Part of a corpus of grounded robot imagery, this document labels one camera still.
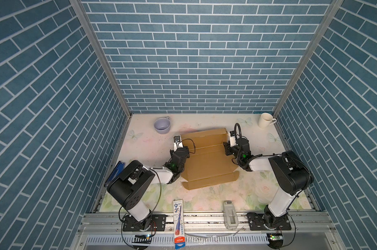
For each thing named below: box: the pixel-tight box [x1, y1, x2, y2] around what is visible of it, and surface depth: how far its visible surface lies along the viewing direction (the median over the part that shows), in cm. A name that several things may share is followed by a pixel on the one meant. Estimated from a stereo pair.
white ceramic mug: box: [258, 112, 278, 129], surface depth 110 cm
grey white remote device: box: [222, 200, 239, 230], surface depth 75 cm
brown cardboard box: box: [180, 128, 241, 191], surface depth 92 cm
